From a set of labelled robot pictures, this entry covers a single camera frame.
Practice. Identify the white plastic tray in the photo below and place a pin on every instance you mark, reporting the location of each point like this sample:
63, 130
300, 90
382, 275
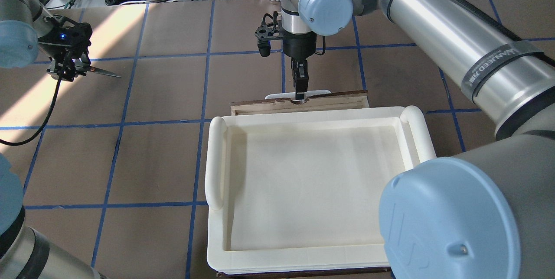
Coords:
301, 191

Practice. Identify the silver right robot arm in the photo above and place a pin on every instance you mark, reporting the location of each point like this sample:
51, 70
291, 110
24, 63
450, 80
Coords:
482, 71

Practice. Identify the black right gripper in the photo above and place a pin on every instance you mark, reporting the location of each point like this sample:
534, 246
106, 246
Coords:
299, 46

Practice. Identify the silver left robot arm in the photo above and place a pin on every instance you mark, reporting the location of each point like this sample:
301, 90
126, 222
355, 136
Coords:
28, 27

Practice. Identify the brown wooden drawer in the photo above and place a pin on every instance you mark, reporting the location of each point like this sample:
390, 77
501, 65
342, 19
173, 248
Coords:
319, 101

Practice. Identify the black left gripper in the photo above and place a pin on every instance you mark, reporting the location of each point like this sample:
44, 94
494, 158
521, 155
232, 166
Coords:
61, 71

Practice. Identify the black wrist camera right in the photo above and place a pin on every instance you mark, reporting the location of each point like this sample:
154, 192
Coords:
268, 31

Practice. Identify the white drawer handle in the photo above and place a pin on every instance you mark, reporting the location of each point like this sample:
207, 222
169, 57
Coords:
295, 96

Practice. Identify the black orange scissors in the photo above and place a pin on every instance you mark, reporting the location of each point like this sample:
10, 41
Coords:
102, 71

